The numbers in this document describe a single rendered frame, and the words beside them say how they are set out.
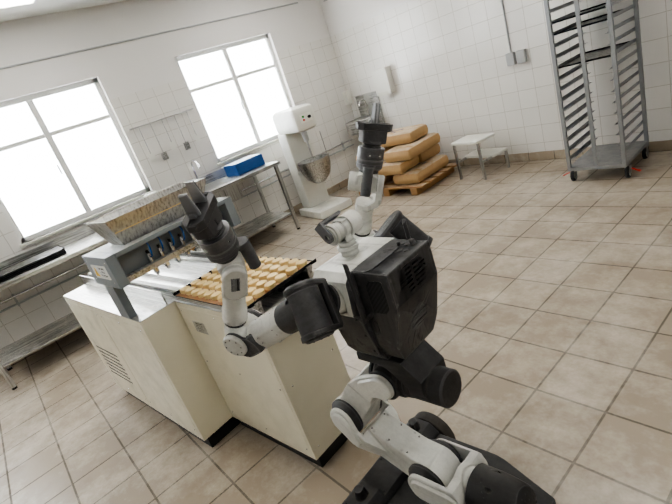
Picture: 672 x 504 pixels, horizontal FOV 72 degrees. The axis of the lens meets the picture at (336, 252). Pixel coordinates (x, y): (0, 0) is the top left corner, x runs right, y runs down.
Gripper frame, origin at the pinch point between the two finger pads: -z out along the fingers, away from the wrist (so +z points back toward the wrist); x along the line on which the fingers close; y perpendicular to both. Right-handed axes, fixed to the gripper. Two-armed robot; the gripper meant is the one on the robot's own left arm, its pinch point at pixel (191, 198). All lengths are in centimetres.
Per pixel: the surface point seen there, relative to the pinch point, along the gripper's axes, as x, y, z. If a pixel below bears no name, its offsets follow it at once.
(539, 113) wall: 394, 159, 242
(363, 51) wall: 562, -40, 206
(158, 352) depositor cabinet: 30, -87, 110
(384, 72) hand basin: 519, -12, 222
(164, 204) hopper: 85, -79, 64
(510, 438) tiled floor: 5, 72, 149
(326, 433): 4, -7, 143
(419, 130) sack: 418, 28, 255
